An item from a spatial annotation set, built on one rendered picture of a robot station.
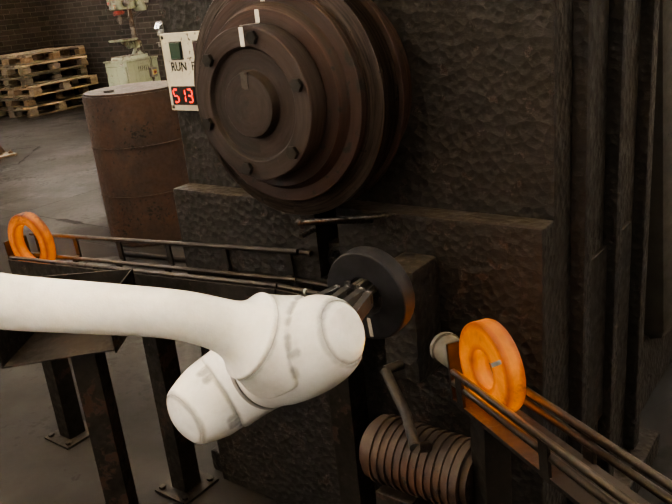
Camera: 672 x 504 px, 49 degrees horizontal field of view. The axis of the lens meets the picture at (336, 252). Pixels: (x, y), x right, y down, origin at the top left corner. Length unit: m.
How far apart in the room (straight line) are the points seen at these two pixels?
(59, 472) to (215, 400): 1.60
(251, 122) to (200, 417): 0.64
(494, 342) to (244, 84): 0.63
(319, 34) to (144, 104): 2.97
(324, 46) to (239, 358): 0.67
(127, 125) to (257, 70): 2.92
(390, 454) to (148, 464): 1.17
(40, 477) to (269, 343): 1.76
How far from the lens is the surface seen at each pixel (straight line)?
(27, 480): 2.51
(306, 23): 1.34
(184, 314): 0.79
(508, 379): 1.15
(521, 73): 1.35
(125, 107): 4.25
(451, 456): 1.33
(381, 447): 1.39
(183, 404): 0.92
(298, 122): 1.31
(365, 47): 1.31
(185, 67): 1.81
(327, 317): 0.79
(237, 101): 1.39
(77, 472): 2.46
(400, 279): 1.15
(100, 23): 12.02
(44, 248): 2.32
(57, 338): 1.86
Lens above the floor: 1.30
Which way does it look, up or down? 20 degrees down
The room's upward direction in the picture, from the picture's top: 6 degrees counter-clockwise
